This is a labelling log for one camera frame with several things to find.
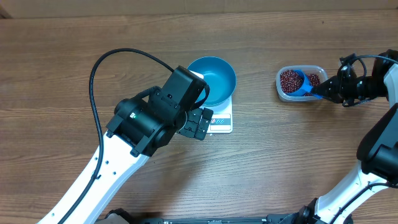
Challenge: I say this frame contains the blue plastic measuring scoop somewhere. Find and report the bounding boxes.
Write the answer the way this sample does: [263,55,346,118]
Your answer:
[288,70,322,99]

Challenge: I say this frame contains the white digital kitchen scale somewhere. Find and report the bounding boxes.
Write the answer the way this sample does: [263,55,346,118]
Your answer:
[201,96,233,134]

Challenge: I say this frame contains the black cable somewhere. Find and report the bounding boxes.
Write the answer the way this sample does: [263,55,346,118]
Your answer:
[57,47,175,224]
[337,53,398,108]

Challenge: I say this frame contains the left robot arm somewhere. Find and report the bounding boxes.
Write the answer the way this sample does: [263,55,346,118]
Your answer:
[41,66,213,223]

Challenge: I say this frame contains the blue metal bowl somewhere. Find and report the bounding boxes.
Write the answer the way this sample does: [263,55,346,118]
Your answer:
[188,57,237,107]

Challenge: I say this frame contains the red beans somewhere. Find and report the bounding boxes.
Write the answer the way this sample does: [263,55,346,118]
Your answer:
[280,70,320,94]

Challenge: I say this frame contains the right black cable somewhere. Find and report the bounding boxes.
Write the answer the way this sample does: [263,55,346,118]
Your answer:
[337,53,398,108]

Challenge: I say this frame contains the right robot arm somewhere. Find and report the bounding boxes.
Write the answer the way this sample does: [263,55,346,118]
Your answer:
[283,49,397,223]

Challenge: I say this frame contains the left black cable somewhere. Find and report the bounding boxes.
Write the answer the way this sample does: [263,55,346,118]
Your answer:
[57,47,175,224]

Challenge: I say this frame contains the clear plastic container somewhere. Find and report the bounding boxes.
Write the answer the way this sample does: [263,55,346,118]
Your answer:
[275,65,328,103]

